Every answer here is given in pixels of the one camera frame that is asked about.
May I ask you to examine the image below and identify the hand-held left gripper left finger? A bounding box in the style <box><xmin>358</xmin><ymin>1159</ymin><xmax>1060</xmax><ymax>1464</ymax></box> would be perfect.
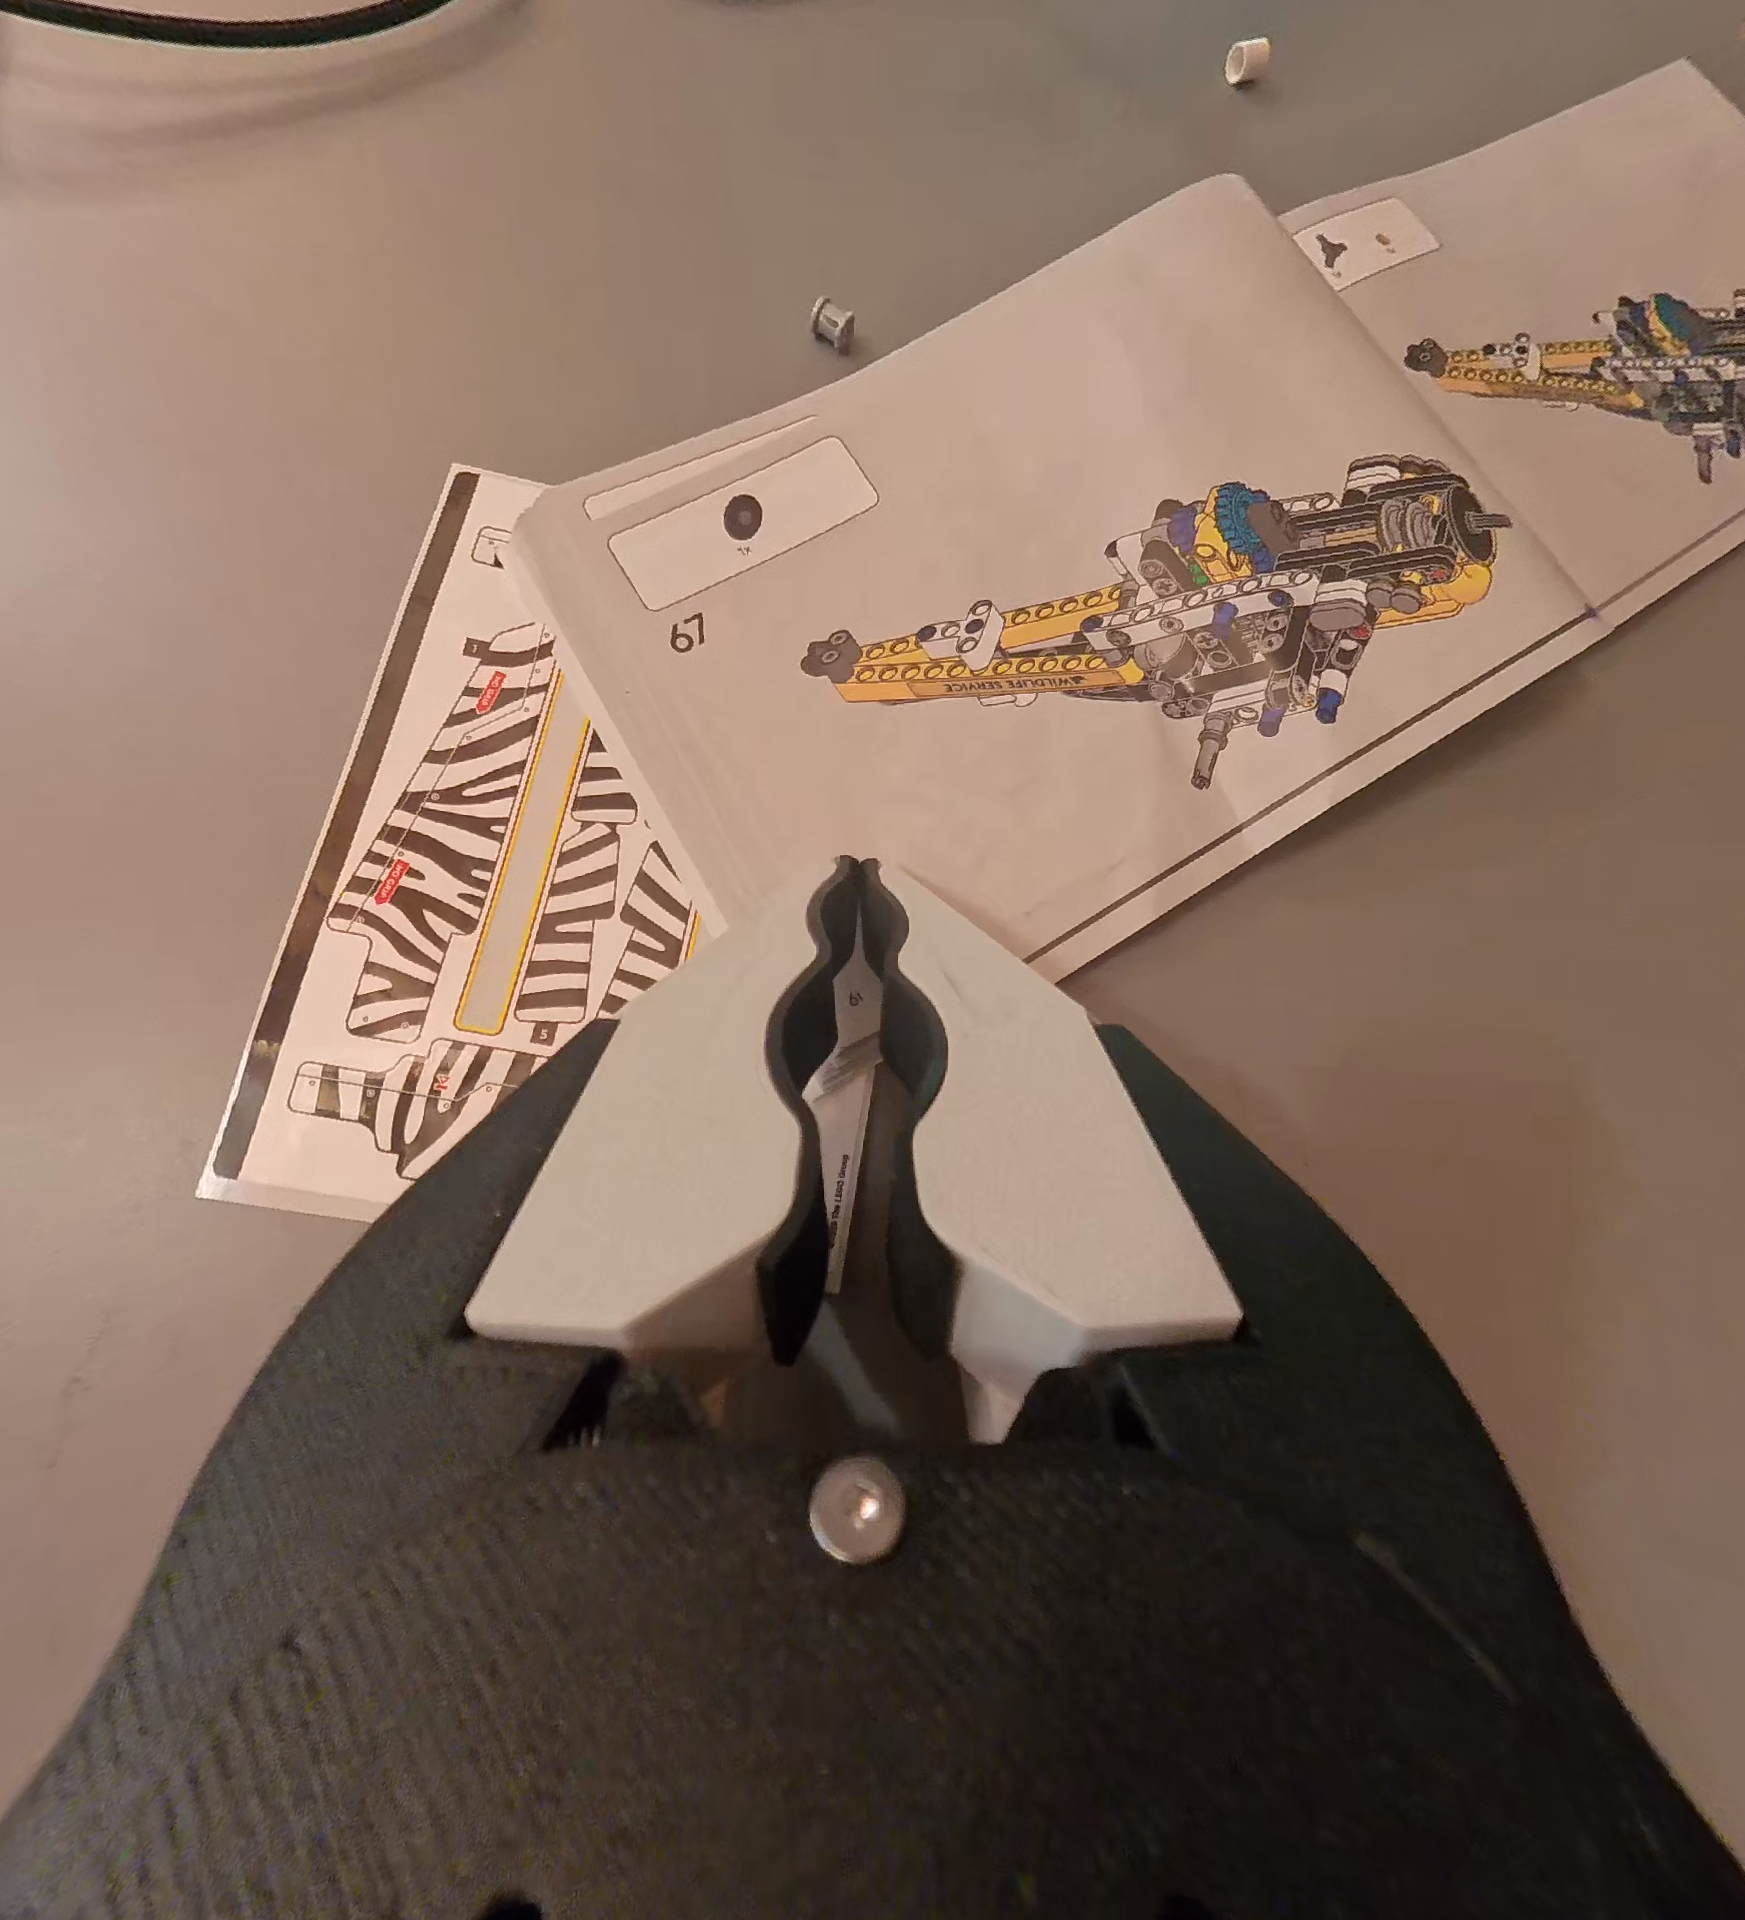
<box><xmin>464</xmin><ymin>857</ymin><xmax>865</xmax><ymax>1426</ymax></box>

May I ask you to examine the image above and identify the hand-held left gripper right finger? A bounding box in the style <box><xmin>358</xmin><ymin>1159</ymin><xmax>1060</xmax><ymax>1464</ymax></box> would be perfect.
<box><xmin>865</xmin><ymin>857</ymin><xmax>1248</xmax><ymax>1444</ymax></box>

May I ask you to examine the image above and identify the lego instruction booklet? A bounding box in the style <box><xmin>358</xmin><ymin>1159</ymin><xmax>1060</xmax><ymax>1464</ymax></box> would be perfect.
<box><xmin>511</xmin><ymin>59</ymin><xmax>1745</xmax><ymax>1291</ymax></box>

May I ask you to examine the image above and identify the zebra striped sticker sheet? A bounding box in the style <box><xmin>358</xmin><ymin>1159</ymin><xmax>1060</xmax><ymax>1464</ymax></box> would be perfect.
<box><xmin>197</xmin><ymin>464</ymin><xmax>732</xmax><ymax>1217</ymax></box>

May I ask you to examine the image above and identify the black cable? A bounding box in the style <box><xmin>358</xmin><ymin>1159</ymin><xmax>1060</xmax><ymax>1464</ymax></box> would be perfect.
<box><xmin>0</xmin><ymin>0</ymin><xmax>446</xmax><ymax>46</ymax></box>

